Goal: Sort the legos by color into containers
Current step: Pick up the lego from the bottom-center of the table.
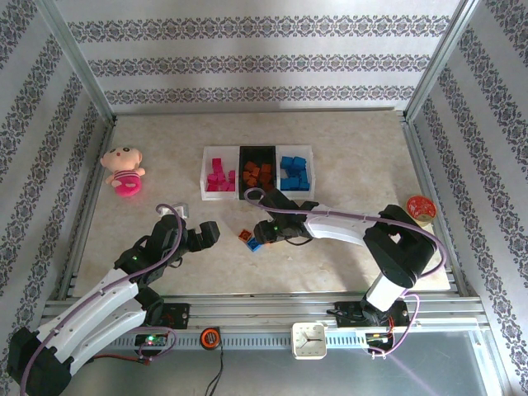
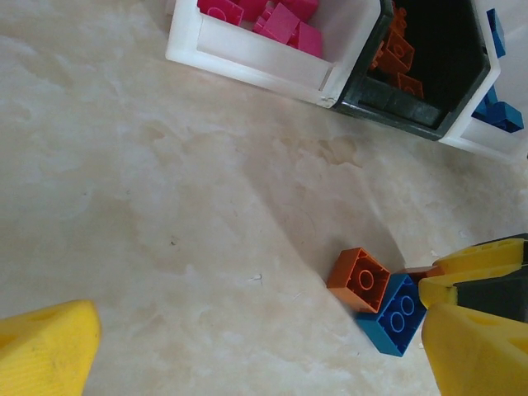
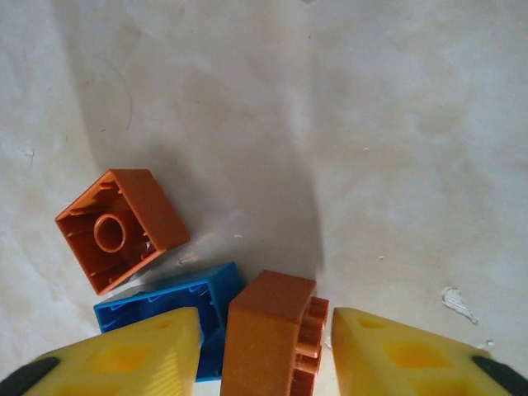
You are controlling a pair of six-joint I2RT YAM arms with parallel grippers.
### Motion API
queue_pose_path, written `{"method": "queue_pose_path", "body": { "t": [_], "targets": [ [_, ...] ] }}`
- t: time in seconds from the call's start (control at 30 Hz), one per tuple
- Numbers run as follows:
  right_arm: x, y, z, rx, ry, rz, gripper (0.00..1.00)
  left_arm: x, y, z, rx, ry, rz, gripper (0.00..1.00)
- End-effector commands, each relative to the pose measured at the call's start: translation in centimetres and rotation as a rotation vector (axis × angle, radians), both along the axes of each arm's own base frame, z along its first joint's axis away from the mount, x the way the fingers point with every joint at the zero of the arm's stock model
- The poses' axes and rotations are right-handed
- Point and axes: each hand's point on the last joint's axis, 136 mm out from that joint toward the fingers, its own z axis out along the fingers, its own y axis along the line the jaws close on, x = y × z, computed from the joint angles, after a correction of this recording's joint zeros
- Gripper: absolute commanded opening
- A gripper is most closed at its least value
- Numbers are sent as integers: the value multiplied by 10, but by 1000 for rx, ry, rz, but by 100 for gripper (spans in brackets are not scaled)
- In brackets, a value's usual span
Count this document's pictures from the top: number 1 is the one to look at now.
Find aluminium frame post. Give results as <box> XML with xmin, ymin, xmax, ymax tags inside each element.
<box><xmin>402</xmin><ymin>0</ymin><xmax>486</xmax><ymax>123</ymax></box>
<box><xmin>35</xmin><ymin>0</ymin><xmax>119</xmax><ymax>125</ymax></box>

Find white square clock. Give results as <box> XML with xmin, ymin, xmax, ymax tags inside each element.
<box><xmin>291</xmin><ymin>322</ymin><xmax>329</xmax><ymax>361</ymax></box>

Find thin black cable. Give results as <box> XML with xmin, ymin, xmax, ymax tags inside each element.
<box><xmin>205</xmin><ymin>346</ymin><xmax>226</xmax><ymax>396</ymax></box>

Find roll of tape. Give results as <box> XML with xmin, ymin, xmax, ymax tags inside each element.
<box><xmin>404</xmin><ymin>195</ymin><xmax>437</xmax><ymax>226</ymax></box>

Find white plastic bin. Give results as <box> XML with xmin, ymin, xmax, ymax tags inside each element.
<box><xmin>200</xmin><ymin>144</ymin><xmax>242</xmax><ymax>202</ymax></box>
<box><xmin>275</xmin><ymin>144</ymin><xmax>315</xmax><ymax>199</ymax></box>

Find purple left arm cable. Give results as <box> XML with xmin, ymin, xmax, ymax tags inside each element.
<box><xmin>18</xmin><ymin>202</ymin><xmax>186</xmax><ymax>393</ymax></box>

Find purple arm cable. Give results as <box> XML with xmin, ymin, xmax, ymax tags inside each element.
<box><xmin>243</xmin><ymin>186</ymin><xmax>450</xmax><ymax>360</ymax></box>
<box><xmin>18</xmin><ymin>202</ymin><xmax>186</xmax><ymax>393</ymax></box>

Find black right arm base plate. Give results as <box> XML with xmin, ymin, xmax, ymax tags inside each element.
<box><xmin>335</xmin><ymin>303</ymin><xmax>410</xmax><ymax>329</ymax></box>

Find red wire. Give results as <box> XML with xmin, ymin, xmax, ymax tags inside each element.
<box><xmin>88</xmin><ymin>353</ymin><xmax>152</xmax><ymax>366</ymax></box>

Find controller board with green light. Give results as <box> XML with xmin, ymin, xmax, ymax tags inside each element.
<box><xmin>134</xmin><ymin>332</ymin><xmax>170</xmax><ymax>347</ymax></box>

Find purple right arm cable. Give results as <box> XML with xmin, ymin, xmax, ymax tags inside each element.
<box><xmin>243</xmin><ymin>186</ymin><xmax>450</xmax><ymax>360</ymax></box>

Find aluminium mounting rail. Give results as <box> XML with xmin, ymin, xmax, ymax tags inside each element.
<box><xmin>39</xmin><ymin>295</ymin><xmax>486</xmax><ymax>331</ymax></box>

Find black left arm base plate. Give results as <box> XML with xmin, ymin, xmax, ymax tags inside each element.
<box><xmin>142</xmin><ymin>303</ymin><xmax>191</xmax><ymax>330</ymax></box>

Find aluminium side rail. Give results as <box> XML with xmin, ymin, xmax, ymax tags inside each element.
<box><xmin>57</xmin><ymin>117</ymin><xmax>119</xmax><ymax>300</ymax></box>
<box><xmin>400</xmin><ymin>117</ymin><xmax>475</xmax><ymax>298</ymax></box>

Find grey slotted cable duct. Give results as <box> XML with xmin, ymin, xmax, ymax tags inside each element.
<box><xmin>111</xmin><ymin>332</ymin><xmax>372</xmax><ymax>350</ymax></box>

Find orange round knob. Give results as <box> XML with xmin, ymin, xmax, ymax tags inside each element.
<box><xmin>200</xmin><ymin>327</ymin><xmax>221</xmax><ymax>348</ymax></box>

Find pink plush doll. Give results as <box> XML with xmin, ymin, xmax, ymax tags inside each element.
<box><xmin>101</xmin><ymin>144</ymin><xmax>146</xmax><ymax>199</ymax></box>

